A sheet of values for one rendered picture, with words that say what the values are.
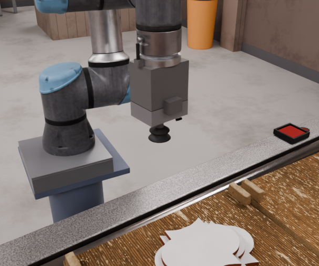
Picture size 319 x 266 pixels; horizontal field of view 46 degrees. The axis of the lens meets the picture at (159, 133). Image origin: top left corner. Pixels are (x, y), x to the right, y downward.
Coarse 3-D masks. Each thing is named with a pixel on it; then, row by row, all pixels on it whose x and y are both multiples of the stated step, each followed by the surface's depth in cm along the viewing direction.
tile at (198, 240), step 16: (192, 224) 72; (208, 224) 72; (176, 240) 68; (192, 240) 68; (208, 240) 68; (224, 240) 68; (176, 256) 65; (192, 256) 65; (208, 256) 65; (224, 256) 65
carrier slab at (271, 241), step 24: (168, 216) 80; (192, 216) 80; (216, 216) 80; (240, 216) 80; (264, 216) 80; (120, 240) 74; (144, 240) 74; (264, 240) 74; (288, 240) 74; (96, 264) 68; (120, 264) 68; (144, 264) 68; (264, 264) 68; (288, 264) 68; (312, 264) 68
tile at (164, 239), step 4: (160, 236) 70; (164, 236) 70; (160, 240) 71; (164, 240) 70; (168, 240) 70; (164, 244) 69; (160, 248) 68; (156, 252) 67; (160, 252) 67; (156, 256) 66; (160, 256) 66; (156, 260) 65; (160, 260) 65; (156, 264) 65; (160, 264) 65
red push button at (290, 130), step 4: (284, 128) 115; (288, 128) 115; (292, 128) 115; (296, 128) 115; (284, 132) 113; (288, 132) 113; (292, 132) 113; (296, 132) 113; (300, 132) 113; (304, 132) 113; (292, 136) 111; (296, 136) 111
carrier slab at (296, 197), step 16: (304, 160) 98; (272, 176) 92; (288, 176) 92; (304, 176) 92; (272, 192) 87; (288, 192) 87; (304, 192) 87; (272, 208) 82; (288, 208) 82; (304, 208) 82; (288, 224) 78; (304, 224) 78; (304, 240) 74
